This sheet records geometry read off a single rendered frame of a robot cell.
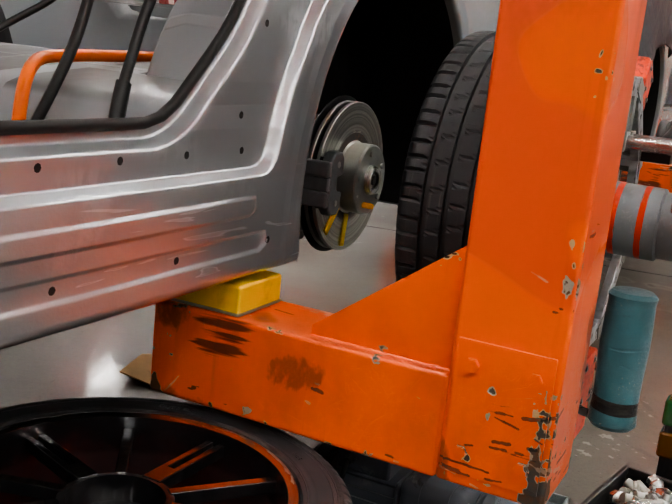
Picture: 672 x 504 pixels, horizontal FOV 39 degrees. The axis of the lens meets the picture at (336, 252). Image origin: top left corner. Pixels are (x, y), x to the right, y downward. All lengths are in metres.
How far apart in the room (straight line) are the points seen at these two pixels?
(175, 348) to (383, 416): 0.38
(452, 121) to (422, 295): 0.42
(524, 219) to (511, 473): 0.36
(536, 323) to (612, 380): 0.52
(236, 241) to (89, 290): 0.33
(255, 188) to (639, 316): 0.73
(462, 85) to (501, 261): 0.51
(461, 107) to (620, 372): 0.56
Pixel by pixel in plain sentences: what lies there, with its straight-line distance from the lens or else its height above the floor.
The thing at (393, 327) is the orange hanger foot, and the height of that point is 0.72.
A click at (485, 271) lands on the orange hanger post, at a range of 1.30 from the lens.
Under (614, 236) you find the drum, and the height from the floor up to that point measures 0.82.
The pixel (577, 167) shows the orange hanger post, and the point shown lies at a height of 1.00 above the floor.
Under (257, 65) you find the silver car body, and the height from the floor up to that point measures 1.08.
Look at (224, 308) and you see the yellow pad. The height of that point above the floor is 0.69.
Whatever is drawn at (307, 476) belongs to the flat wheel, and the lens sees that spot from 1.40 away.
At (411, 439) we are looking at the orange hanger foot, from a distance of 1.40.
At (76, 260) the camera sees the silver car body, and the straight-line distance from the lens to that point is 1.17.
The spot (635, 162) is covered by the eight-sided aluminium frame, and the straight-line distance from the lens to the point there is 2.12.
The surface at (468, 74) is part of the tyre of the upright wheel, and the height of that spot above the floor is 1.09.
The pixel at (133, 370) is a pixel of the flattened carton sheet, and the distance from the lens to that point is 3.15.
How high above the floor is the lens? 1.11
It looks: 12 degrees down
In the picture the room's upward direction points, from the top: 6 degrees clockwise
